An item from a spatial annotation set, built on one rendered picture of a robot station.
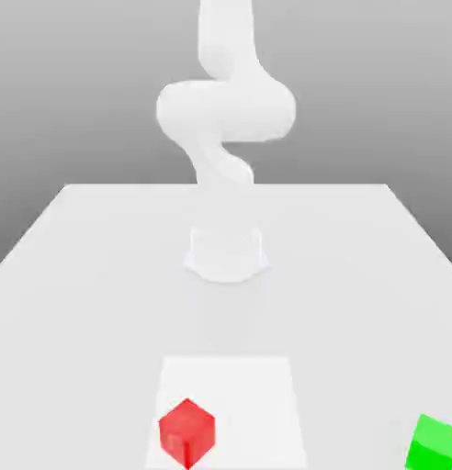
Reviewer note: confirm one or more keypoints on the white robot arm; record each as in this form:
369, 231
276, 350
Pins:
226, 110

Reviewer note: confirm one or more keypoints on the small red cube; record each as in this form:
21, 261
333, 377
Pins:
186, 431

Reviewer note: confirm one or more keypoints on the small green cube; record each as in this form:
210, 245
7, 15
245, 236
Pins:
433, 444

